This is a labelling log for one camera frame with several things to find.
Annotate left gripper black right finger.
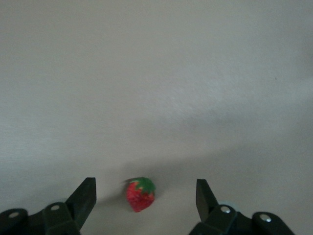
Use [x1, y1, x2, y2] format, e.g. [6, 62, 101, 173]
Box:
[189, 178, 294, 235]

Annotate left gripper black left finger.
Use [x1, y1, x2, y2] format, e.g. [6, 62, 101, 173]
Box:
[0, 177, 96, 235]

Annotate red strawberry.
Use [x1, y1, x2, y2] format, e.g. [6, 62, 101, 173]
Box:
[126, 177, 157, 213]

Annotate brown table mat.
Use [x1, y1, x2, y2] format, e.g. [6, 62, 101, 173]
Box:
[0, 0, 313, 235]

